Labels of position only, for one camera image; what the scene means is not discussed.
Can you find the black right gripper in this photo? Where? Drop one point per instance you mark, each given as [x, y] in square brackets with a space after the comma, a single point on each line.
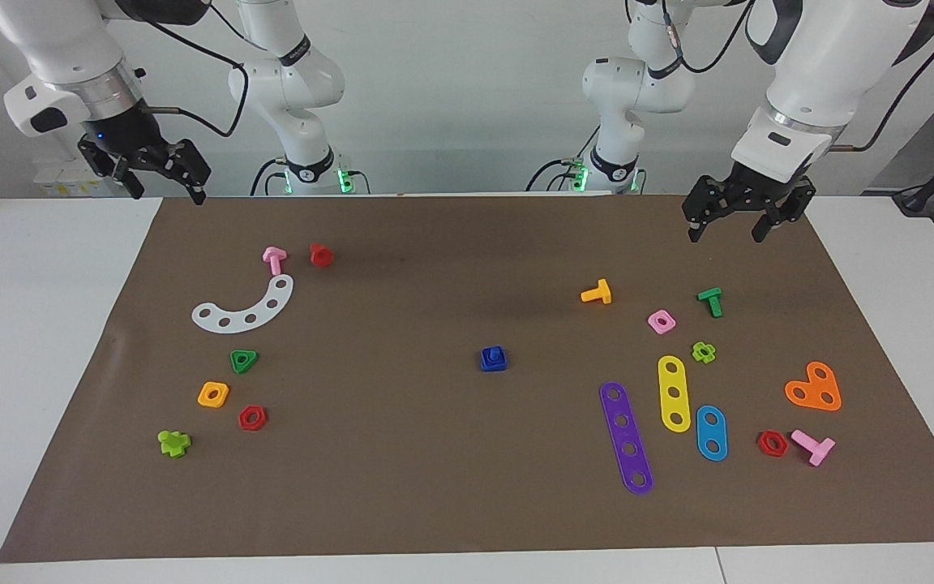
[139, 142]

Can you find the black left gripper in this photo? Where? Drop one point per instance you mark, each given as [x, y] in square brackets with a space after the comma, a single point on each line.
[747, 191]

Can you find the blue plastic screw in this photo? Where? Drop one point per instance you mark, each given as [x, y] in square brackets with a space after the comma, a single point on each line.
[494, 350]

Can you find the blue square nut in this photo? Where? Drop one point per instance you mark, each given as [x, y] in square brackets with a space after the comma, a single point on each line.
[493, 362]

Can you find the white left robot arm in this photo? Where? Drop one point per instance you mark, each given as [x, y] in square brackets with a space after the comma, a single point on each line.
[832, 57]

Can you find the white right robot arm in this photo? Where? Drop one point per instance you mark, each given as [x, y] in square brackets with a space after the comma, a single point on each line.
[70, 49]

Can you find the green plastic screw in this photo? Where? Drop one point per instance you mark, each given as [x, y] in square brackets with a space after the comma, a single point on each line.
[711, 298]

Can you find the white cardboard box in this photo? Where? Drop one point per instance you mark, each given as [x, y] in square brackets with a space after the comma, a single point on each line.
[57, 182]

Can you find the pink square nut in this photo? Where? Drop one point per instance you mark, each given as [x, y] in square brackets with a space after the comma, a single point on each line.
[670, 324]

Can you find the lime green cross nut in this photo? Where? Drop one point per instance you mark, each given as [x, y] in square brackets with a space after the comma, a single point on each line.
[711, 354]

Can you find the pink plastic screw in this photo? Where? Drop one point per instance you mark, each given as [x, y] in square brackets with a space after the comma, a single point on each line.
[820, 448]
[274, 258]

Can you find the orange plastic screw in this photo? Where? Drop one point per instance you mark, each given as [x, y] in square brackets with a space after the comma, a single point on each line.
[601, 293]

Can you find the white curved five-hole plate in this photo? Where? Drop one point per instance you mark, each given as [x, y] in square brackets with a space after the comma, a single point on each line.
[237, 322]

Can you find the yellow three-hole strip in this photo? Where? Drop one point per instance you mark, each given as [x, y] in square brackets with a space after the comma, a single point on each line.
[672, 381]

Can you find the red plastic screw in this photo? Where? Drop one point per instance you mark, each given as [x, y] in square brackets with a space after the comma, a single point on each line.
[321, 255]

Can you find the orange three-hole angle plate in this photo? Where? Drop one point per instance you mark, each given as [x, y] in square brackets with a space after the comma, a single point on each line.
[812, 389]

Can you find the green triangle nut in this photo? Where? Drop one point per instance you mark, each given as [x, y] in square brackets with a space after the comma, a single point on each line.
[251, 356]

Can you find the blue two-hole strip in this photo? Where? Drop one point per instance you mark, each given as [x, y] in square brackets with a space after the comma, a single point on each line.
[711, 432]

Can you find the orange square nut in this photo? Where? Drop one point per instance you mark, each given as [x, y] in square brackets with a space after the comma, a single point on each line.
[223, 389]

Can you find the red hexagon nut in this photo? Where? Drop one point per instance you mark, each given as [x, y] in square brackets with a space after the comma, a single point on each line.
[262, 416]
[783, 444]

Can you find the purple four-hole strip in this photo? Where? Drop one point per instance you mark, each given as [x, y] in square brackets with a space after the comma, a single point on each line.
[626, 435]

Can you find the lime green cross screw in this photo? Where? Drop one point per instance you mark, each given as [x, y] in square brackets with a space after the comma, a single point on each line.
[173, 444]

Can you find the brown table mat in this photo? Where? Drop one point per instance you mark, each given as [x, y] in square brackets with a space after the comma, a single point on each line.
[434, 454]

